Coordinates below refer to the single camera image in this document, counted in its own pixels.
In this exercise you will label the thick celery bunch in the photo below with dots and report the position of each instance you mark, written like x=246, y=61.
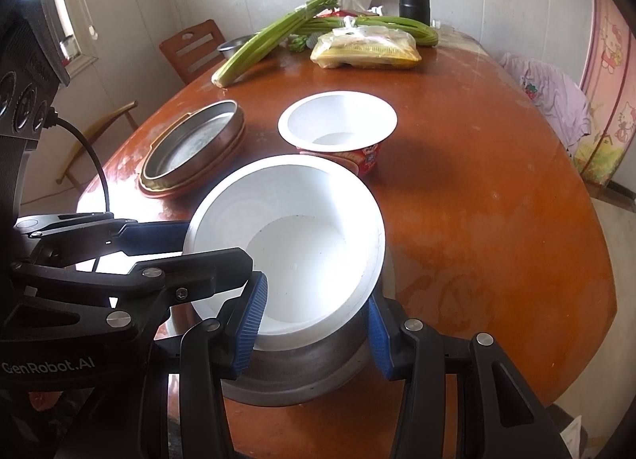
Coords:
x=248, y=54

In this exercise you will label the pink clothing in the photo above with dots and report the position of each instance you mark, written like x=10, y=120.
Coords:
x=551, y=86

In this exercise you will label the yellow ribbed plate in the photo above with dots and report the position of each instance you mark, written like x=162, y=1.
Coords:
x=174, y=186

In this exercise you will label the brown wooden chair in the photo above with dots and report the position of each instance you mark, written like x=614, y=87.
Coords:
x=198, y=59

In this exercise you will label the white foam fruit net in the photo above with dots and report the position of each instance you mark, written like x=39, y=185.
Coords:
x=313, y=41

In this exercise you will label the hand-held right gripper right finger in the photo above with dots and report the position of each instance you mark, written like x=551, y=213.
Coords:
x=380, y=344

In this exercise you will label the window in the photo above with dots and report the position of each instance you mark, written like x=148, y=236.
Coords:
x=62, y=1

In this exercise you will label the steel basin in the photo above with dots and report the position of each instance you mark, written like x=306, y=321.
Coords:
x=233, y=44

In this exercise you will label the bag of yellow noodles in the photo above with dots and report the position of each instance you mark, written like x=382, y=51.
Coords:
x=367, y=54

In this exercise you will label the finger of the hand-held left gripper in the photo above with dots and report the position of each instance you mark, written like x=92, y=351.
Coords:
x=208, y=270
x=154, y=238

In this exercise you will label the round steel plate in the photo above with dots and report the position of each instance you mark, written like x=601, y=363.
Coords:
x=198, y=141

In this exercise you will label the green leafy vegetable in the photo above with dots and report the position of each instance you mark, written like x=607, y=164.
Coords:
x=297, y=44

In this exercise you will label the thin celery bunch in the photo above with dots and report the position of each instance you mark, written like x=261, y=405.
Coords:
x=397, y=26

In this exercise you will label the red package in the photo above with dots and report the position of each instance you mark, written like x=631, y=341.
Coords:
x=340, y=13

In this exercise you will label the steel bowl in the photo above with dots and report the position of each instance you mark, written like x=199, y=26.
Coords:
x=298, y=379

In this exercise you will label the red instant noodle bowl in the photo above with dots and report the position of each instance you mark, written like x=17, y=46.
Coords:
x=338, y=116

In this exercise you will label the cartoon printed wardrobe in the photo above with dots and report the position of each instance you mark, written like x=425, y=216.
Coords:
x=611, y=91

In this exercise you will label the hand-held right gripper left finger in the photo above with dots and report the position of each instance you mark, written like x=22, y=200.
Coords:
x=251, y=324

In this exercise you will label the light wooden chair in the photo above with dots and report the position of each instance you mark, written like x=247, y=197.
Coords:
x=114, y=113

